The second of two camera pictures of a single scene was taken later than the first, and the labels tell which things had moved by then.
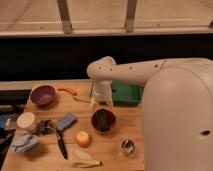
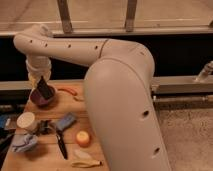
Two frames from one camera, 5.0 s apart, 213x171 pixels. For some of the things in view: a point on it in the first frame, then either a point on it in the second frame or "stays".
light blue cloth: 22,143 stays
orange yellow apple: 83,139 stays
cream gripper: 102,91 → 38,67
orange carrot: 70,91 stays
